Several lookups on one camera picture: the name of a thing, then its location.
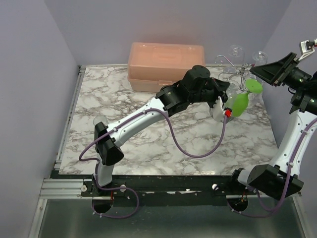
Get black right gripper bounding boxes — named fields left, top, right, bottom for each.
left=251, top=52, right=316, bottom=91

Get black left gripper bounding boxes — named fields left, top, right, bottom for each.
left=188, top=77, right=229, bottom=111

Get clear stemmed wine glass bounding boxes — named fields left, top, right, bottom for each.
left=252, top=51, right=268, bottom=66

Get tall clear wine glass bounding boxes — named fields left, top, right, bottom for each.
left=223, top=45, right=245, bottom=74

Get green plastic goblet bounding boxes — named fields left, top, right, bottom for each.
left=232, top=79, right=263, bottom=117

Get small clear glass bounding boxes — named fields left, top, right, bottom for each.
left=93, top=115, right=108, bottom=126

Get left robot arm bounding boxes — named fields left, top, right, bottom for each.
left=93, top=65, right=230, bottom=196

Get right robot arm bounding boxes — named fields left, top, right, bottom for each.
left=228, top=53, right=317, bottom=200

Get pink plastic storage box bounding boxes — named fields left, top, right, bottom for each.
left=127, top=42, right=205, bottom=93

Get chrome wire wine glass rack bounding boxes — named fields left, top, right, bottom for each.
left=213, top=54, right=263, bottom=122

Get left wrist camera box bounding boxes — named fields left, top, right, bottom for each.
left=209, top=96, right=232, bottom=122

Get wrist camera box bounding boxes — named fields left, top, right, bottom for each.
left=298, top=39, right=317, bottom=62
left=209, top=96, right=232, bottom=122

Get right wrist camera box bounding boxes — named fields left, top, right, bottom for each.
left=298, top=39, right=317, bottom=62

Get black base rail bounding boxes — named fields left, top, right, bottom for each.
left=81, top=171, right=258, bottom=208

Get aluminium table frame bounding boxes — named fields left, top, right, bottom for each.
left=26, top=64, right=86, bottom=238

